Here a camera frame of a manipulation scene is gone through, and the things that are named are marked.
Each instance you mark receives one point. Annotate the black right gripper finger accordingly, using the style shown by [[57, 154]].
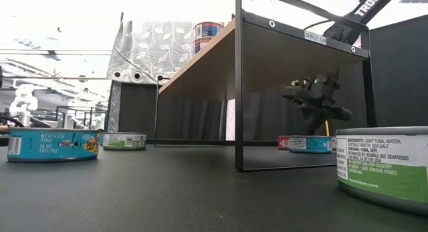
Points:
[[297, 95], [334, 113]]

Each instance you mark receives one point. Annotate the green light tuna can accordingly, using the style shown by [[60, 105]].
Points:
[[384, 172], [333, 143], [123, 141]]

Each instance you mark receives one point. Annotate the teal tuna can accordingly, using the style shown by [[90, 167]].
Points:
[[50, 145], [311, 145], [101, 140]]

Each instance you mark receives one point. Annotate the wooden shelf with black frame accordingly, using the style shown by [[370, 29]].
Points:
[[267, 68]]

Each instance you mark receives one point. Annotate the red seafood can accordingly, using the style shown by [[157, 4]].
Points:
[[283, 143]]

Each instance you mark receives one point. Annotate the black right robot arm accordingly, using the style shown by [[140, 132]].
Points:
[[371, 3]]

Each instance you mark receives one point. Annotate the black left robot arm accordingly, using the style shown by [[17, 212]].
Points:
[[36, 123]]

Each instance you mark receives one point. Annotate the black curtain panel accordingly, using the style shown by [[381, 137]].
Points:
[[140, 105], [398, 75]]

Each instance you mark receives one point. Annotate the silver leaf-pattern curtain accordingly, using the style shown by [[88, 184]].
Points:
[[154, 48]]

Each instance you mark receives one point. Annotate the white robot figure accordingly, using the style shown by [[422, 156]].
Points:
[[23, 101]]

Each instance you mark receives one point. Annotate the metal curtain frame post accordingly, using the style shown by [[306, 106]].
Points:
[[108, 108]]

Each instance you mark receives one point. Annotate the black background table frame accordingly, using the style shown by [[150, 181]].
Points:
[[80, 107]]

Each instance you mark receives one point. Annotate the grey horizontal rail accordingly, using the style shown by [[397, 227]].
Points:
[[50, 78]]

